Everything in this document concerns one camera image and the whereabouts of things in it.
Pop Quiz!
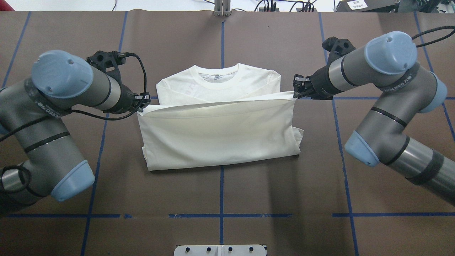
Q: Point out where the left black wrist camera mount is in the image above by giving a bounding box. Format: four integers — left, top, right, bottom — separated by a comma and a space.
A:
85, 50, 127, 84

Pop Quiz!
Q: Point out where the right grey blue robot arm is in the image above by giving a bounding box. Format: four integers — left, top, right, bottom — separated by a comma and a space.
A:
293, 31, 455, 205

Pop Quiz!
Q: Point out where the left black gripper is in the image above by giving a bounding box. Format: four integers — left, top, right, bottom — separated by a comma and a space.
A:
113, 85, 151, 114

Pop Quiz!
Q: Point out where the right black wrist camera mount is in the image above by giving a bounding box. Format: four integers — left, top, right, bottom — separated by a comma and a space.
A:
322, 36, 357, 65

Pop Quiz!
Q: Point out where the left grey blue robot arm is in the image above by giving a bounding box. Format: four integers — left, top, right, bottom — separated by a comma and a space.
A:
0, 50, 150, 217

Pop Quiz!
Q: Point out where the aluminium frame post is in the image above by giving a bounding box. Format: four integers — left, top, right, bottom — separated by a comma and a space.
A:
213, 0, 232, 17

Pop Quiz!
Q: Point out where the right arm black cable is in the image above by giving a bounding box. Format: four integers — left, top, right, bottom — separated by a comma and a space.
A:
411, 26, 455, 48

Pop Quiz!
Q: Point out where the cream long-sleeve printed shirt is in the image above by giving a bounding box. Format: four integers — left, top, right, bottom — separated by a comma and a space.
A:
138, 63, 304, 171

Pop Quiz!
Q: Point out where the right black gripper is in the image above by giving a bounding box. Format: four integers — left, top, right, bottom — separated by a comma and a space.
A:
293, 67, 334, 100

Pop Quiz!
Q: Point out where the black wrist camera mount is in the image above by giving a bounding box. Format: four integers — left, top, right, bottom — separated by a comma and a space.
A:
322, 36, 357, 65
85, 50, 127, 84

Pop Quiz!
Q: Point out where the white mast base plate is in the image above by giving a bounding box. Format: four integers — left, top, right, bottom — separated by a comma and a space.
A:
173, 244, 268, 256

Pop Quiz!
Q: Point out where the black box white label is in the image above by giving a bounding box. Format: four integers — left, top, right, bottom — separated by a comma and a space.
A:
335, 0, 396, 13

